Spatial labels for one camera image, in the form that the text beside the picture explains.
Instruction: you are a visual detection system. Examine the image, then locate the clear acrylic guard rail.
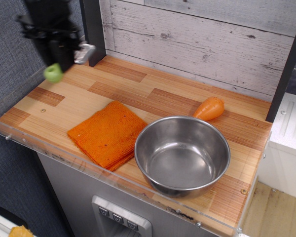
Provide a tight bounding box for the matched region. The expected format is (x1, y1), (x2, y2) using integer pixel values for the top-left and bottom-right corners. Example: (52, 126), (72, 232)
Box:
(0, 117), (242, 235)

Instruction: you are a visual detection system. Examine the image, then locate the yellow object bottom left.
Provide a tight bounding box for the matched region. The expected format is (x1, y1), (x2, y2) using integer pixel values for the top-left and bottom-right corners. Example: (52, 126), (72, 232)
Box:
(8, 226), (34, 237)

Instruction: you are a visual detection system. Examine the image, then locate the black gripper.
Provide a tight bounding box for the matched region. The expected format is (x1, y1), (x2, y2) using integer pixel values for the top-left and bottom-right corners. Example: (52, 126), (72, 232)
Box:
(16, 0), (80, 72)

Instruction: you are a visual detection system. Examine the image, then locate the dark vertical post right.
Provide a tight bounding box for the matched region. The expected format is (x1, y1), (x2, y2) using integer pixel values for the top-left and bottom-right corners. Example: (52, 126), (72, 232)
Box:
(265, 36), (296, 122)

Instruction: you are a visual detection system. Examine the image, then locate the stainless steel bowl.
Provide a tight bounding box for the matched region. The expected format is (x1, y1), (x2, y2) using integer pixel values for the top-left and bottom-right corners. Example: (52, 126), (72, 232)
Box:
(134, 116), (231, 198)

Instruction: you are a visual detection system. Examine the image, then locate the dark vertical post left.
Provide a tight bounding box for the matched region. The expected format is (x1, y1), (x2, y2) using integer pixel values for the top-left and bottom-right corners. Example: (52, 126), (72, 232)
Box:
(79, 0), (106, 67)

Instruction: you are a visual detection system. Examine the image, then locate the green handled grey spatula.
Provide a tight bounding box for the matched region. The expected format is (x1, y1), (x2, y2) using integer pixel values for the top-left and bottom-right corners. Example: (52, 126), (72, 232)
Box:
(43, 42), (96, 83)

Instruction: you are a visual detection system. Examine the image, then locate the orange folded towel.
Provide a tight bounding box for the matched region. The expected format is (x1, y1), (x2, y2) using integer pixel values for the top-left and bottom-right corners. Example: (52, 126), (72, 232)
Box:
(67, 101), (147, 171)

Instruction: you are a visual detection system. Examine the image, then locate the silver dispenser button panel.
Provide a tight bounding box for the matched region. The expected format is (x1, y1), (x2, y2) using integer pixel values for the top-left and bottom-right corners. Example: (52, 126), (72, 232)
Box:
(92, 196), (152, 237)

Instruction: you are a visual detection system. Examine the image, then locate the dark vertical post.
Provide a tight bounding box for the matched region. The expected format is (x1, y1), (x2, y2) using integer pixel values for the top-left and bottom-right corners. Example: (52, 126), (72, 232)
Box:
(265, 36), (296, 122)
(79, 0), (106, 67)

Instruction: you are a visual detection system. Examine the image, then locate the orange toy carrot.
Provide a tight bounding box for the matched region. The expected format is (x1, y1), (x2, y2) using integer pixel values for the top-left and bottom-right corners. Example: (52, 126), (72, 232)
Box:
(193, 97), (224, 121)

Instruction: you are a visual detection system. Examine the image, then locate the grey toy fridge cabinet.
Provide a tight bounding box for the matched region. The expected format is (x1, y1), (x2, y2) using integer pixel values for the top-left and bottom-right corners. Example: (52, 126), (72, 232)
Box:
(37, 150), (237, 237)

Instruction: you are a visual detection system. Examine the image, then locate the white toy sink counter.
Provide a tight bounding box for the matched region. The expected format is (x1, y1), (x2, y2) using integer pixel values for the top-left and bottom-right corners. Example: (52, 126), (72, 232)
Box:
(257, 93), (296, 197)

